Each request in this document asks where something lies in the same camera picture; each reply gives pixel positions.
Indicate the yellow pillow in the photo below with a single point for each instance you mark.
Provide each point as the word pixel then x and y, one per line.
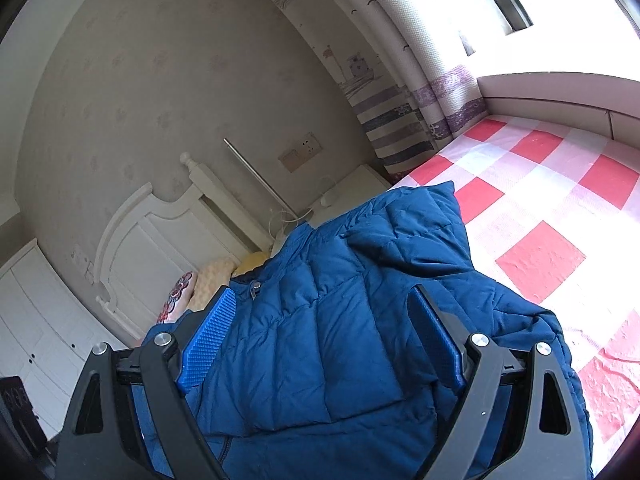
pixel 250 262

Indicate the red white checkered bed sheet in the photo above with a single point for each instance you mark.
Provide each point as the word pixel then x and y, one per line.
pixel 540 210

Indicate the dark object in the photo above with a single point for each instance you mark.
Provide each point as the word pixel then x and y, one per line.
pixel 17 415

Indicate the white wooden headboard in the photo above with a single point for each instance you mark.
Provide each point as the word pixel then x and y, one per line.
pixel 165 240

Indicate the white nightstand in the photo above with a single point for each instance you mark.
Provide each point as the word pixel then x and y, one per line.
pixel 360 185

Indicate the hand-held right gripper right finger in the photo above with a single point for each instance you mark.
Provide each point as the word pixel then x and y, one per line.
pixel 440 340

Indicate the beige window ledge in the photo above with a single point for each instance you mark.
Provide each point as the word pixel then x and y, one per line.
pixel 550 100

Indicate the cream fluffy pillow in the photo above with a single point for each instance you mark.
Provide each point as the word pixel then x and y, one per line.
pixel 215 275

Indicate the blue down jacket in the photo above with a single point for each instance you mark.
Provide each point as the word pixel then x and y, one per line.
pixel 310 350

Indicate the wall socket panel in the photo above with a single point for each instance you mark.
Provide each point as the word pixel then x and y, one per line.
pixel 300 152

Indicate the white wardrobe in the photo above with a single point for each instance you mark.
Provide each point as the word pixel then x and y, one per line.
pixel 40 320

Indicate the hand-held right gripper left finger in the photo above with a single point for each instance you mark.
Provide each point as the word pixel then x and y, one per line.
pixel 212 332

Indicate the striped printed curtain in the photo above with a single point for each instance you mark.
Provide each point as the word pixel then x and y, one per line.
pixel 390 110

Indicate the floral pillow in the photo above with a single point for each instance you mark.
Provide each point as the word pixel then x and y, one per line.
pixel 177 295

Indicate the metal rod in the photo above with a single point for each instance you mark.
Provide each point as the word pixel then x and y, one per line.
pixel 255 175

